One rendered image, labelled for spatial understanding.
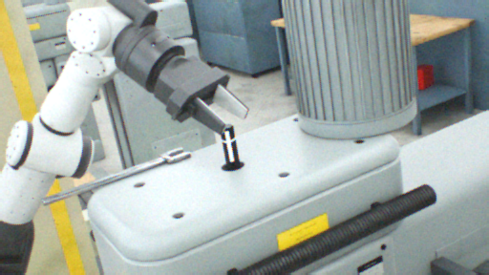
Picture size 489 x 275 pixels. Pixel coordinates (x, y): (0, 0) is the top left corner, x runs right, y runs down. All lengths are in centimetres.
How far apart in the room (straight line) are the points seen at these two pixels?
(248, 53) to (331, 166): 744
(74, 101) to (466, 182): 69
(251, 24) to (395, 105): 734
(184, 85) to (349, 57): 25
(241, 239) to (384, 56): 36
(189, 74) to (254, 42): 744
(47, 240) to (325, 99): 198
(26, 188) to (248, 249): 48
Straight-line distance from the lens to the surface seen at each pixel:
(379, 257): 109
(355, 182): 99
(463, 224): 123
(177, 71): 97
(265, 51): 850
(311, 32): 101
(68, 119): 113
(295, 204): 94
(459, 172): 122
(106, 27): 101
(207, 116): 94
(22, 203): 127
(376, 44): 101
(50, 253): 288
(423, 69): 647
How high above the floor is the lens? 228
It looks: 20 degrees down
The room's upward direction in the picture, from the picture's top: 10 degrees counter-clockwise
